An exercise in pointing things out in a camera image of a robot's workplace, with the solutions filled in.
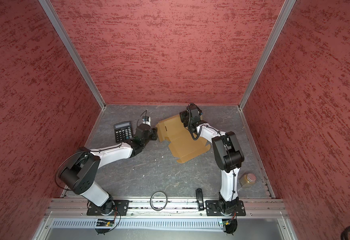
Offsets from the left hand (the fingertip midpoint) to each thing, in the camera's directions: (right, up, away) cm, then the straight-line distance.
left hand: (154, 130), depth 93 cm
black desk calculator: (-24, -1, +10) cm, 26 cm away
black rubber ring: (+9, -37, -17) cm, 41 cm away
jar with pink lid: (+51, -24, -18) cm, 59 cm away
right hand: (+15, +10, +4) cm, 18 cm away
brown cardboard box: (+18, -10, +5) cm, 21 cm away
